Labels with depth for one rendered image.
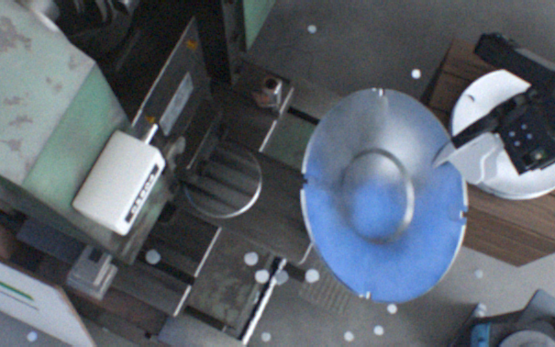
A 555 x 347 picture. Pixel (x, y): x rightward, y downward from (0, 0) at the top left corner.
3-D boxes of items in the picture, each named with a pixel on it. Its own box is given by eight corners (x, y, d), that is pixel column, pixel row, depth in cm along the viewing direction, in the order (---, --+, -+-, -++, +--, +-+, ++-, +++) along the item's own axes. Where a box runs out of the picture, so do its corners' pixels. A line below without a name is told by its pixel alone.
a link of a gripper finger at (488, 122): (450, 151, 81) (517, 110, 75) (444, 139, 81) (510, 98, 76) (467, 149, 84) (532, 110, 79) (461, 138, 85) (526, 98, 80)
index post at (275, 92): (282, 99, 124) (283, 78, 115) (274, 114, 123) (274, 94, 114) (267, 93, 124) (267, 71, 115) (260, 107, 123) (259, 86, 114)
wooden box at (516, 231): (559, 142, 197) (619, 95, 163) (518, 268, 187) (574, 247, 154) (423, 91, 200) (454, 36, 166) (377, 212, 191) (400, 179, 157)
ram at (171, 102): (241, 116, 103) (230, 21, 75) (194, 206, 100) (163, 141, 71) (138, 68, 105) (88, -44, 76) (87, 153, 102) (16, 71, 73)
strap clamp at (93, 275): (150, 209, 118) (139, 195, 108) (101, 300, 114) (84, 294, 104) (119, 195, 119) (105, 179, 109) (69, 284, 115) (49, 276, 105)
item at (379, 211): (458, 330, 87) (454, 331, 86) (300, 273, 108) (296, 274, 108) (478, 94, 82) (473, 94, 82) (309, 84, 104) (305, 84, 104)
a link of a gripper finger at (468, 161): (439, 202, 83) (507, 165, 78) (416, 159, 85) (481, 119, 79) (451, 199, 86) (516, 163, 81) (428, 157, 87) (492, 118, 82)
